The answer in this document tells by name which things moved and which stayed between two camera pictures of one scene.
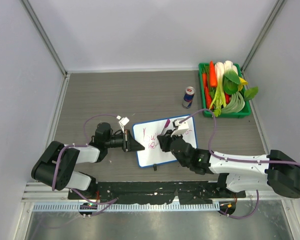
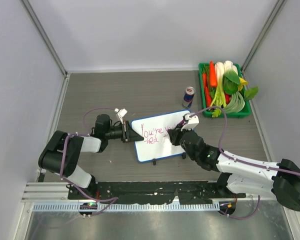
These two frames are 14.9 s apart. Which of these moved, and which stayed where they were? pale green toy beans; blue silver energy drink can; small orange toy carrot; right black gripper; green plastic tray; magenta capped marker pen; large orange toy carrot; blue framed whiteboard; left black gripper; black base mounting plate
Moved: magenta capped marker pen; blue framed whiteboard; left black gripper; right black gripper
Stayed: blue silver energy drink can; black base mounting plate; green plastic tray; pale green toy beans; large orange toy carrot; small orange toy carrot
